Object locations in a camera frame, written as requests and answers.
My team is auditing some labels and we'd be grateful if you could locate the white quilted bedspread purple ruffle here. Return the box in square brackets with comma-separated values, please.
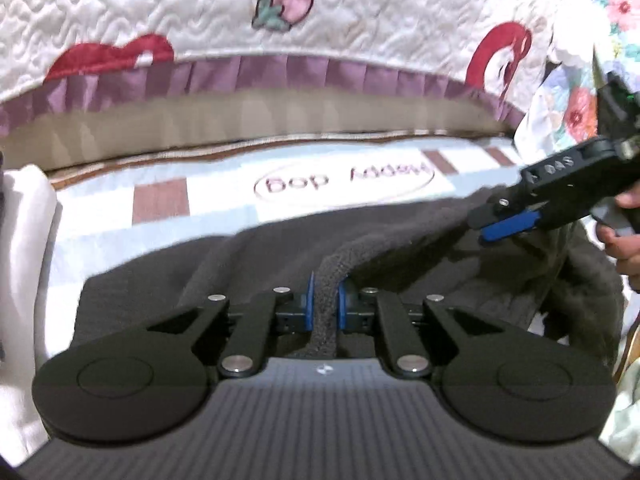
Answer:
[0, 0, 561, 136]

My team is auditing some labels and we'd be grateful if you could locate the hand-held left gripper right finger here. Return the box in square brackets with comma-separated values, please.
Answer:
[338, 282, 506, 378]

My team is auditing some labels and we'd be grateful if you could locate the beige mattress side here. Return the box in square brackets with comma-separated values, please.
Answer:
[0, 87, 516, 171]

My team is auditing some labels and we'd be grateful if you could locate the dark grey knit sweater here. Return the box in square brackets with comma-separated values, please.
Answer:
[75, 180, 626, 366]

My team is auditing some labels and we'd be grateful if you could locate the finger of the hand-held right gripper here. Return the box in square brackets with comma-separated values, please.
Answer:
[467, 187, 543, 246]

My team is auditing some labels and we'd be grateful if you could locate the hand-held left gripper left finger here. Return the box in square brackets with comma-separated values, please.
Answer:
[147, 272, 316, 378]

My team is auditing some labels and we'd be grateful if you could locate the floral patchwork quilt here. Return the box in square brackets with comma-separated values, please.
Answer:
[515, 0, 640, 466]

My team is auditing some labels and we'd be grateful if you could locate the person's right hand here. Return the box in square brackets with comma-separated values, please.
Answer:
[597, 191, 640, 276]

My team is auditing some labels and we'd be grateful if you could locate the checked white brown bed sheet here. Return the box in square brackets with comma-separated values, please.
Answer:
[45, 132, 531, 311]

